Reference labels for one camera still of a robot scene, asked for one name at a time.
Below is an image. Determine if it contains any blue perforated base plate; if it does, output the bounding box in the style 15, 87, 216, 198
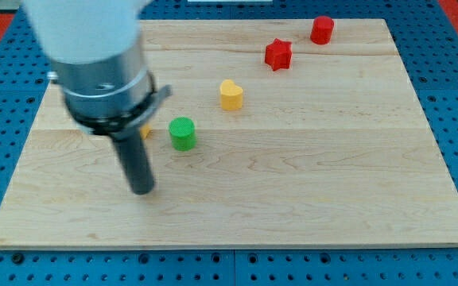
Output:
0, 1, 458, 285

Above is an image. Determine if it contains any wooden board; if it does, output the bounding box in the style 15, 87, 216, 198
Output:
0, 19, 458, 250

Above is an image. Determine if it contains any green cylinder block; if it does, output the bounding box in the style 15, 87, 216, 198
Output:
169, 117, 196, 151

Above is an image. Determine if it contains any red star block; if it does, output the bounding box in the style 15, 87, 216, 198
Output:
265, 38, 293, 72

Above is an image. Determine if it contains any small yellow block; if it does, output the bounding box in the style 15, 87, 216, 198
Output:
140, 124, 152, 139

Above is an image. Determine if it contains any red cylinder block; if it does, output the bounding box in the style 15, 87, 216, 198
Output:
310, 16, 335, 44

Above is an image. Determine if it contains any yellow heart block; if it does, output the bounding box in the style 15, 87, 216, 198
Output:
219, 79, 244, 110

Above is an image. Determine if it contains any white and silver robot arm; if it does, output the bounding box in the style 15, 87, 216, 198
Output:
22, 0, 171, 140

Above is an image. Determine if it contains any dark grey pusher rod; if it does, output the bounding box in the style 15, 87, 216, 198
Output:
111, 130, 155, 195

